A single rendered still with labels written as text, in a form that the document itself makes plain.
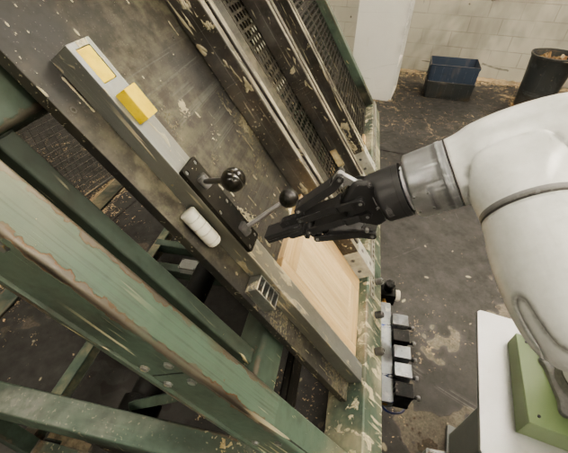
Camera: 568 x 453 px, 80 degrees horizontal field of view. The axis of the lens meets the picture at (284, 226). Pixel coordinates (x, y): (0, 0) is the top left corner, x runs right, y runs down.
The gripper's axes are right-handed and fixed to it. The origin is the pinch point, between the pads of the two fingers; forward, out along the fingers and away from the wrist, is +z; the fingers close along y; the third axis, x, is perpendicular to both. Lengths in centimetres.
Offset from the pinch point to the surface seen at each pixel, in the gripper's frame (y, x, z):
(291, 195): -0.8, 8.5, 0.1
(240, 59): -21.7, 40.0, 8.5
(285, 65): -9, 81, 13
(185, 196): -11.8, 2.0, 13.9
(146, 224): 46, 136, 197
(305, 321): 27.4, 2.1, 12.3
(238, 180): -12.0, -1.8, 0.2
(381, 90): 134, 430, 33
